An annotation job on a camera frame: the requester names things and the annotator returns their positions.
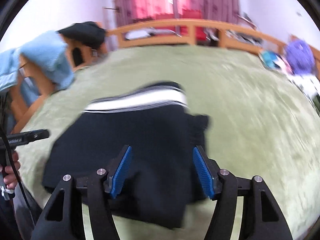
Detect green bed blanket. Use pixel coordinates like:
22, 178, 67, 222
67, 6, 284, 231
18, 45, 319, 239

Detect purple plush toy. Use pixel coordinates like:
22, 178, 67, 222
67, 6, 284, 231
285, 39, 315, 75

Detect teal geometric pillow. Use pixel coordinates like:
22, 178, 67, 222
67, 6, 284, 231
258, 50, 293, 75

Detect red chair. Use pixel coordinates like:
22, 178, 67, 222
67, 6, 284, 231
154, 9, 208, 41

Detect black cable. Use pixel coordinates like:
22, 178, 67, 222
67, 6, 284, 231
0, 127, 36, 228

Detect person's left hand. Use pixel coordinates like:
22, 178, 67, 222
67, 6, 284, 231
3, 151, 21, 190

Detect wooden bed frame rail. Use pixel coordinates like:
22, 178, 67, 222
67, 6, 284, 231
105, 18, 320, 68

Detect light blue fleece garment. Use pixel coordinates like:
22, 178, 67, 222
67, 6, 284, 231
1, 31, 74, 90

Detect white dotted cloth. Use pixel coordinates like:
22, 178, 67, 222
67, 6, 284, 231
287, 74, 319, 106

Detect black pants with white stripe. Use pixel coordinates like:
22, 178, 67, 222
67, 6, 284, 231
42, 82, 210, 229

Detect black garment on chair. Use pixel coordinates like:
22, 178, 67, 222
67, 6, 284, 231
58, 21, 106, 50

